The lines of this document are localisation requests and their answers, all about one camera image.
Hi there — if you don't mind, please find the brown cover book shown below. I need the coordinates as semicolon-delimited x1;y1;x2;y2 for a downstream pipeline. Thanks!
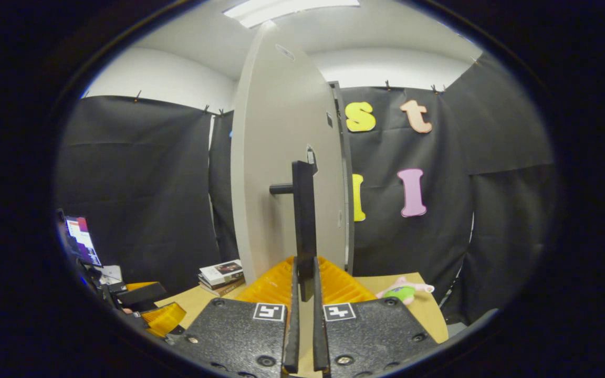
199;278;246;296

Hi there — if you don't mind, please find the black backdrop cloth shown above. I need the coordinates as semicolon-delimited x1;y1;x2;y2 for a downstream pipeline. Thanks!
53;52;558;326

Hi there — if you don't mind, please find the white cover book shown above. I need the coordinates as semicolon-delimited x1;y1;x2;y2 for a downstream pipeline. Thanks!
199;259;244;287

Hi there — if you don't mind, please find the black door handle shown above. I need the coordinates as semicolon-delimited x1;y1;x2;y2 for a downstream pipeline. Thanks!
269;160;318;302

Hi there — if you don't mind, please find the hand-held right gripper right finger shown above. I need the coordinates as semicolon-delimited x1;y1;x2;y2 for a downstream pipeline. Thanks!
312;256;440;374

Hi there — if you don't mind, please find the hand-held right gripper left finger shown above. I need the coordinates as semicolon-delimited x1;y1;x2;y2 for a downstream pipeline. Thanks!
184;256;300;376

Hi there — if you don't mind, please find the grey cabinet door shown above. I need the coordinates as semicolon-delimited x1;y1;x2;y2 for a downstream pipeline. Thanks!
230;21;348;284

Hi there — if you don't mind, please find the pink and green plush toy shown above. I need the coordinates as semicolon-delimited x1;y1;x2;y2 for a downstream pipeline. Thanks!
376;277;435;306

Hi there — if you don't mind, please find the long ceiling light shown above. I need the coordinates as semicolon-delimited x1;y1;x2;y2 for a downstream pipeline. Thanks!
223;0;361;28

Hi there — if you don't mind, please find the lit computer screen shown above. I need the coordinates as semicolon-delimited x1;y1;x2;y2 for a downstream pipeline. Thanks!
64;215;102;267

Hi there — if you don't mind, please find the dark grey cabinet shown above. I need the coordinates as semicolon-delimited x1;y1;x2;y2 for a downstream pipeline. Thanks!
329;81;356;276

